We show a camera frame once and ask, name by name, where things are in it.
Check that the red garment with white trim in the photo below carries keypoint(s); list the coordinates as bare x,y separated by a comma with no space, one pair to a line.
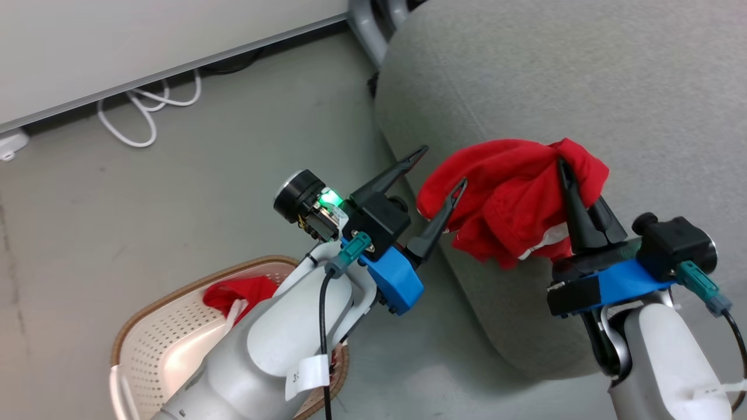
502,192

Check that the white partition panel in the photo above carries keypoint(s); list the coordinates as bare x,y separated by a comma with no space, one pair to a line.
117,35

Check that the white power adapter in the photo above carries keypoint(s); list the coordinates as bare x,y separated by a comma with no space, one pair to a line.
11,144

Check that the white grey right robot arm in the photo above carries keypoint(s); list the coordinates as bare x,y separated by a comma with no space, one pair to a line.
665,356

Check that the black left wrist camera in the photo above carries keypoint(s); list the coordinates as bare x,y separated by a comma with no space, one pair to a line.
379,224

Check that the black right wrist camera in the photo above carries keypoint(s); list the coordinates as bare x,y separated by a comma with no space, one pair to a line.
677,245

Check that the grey fabric sofa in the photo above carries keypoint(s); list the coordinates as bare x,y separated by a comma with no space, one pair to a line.
583,70

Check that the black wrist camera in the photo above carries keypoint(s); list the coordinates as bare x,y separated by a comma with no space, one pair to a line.
379,224
677,245

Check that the plain red garment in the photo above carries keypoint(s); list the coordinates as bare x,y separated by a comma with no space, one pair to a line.
245,294

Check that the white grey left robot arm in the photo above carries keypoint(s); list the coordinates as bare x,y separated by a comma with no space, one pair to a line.
274,350

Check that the beige perforated laundry basket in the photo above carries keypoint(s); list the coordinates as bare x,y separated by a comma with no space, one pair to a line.
157,338

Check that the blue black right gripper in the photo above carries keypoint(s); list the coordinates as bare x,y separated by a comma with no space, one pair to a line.
618,283

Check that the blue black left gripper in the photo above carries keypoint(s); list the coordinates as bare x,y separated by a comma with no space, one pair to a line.
394,283

